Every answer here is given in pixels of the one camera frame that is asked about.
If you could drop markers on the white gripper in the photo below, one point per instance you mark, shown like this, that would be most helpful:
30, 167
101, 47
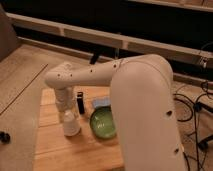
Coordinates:
64, 99

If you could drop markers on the white ceramic cup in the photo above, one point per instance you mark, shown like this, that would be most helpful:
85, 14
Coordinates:
71, 126

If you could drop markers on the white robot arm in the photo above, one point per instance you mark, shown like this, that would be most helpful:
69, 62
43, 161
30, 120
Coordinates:
142, 106

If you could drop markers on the blue sponge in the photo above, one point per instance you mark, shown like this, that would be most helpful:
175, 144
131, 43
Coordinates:
100, 102

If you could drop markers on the green bowl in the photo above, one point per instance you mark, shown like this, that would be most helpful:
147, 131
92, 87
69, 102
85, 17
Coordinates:
101, 123

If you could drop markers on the wooden board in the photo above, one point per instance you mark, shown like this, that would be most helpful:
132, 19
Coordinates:
83, 152

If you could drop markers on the black object on floor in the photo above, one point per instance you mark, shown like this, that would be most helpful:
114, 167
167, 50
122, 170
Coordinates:
4, 137

